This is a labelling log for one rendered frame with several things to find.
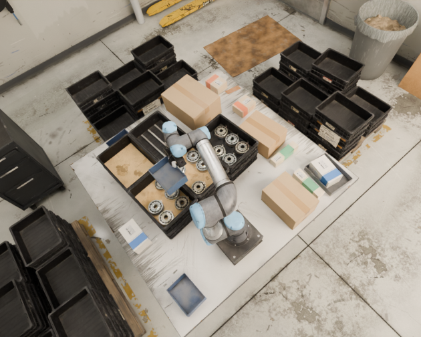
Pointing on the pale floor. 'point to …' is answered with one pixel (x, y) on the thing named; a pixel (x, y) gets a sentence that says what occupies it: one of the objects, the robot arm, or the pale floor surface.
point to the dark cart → (16, 162)
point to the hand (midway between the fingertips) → (176, 166)
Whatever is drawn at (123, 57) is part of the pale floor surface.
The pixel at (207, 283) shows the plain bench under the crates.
